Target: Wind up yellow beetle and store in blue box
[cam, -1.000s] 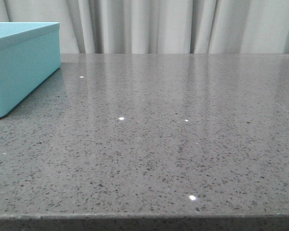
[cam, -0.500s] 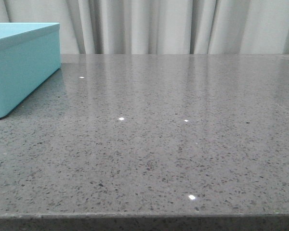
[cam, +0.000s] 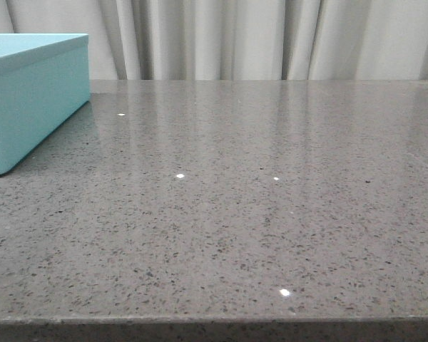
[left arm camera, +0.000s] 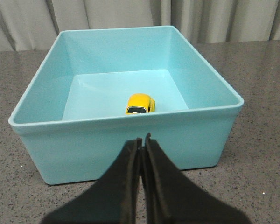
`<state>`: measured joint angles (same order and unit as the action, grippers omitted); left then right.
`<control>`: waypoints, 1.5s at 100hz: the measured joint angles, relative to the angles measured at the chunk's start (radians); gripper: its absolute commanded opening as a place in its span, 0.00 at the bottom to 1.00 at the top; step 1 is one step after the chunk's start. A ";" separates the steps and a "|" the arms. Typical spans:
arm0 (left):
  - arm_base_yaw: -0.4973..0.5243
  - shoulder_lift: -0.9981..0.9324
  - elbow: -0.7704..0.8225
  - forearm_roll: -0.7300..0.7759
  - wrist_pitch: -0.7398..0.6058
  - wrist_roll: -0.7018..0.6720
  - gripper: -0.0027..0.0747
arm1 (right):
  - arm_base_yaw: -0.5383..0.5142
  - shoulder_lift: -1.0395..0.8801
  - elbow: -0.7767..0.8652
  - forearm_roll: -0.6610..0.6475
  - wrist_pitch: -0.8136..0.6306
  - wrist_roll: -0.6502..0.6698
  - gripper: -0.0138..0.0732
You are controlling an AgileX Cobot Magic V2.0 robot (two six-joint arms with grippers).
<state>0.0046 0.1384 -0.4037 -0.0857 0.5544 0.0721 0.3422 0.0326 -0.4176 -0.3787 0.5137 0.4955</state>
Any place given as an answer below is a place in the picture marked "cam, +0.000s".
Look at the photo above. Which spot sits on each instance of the grey curtain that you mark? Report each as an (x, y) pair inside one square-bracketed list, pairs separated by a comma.
[(237, 40)]

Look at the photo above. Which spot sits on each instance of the light blue storage box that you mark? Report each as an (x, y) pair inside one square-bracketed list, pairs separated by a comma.
[(44, 79)]

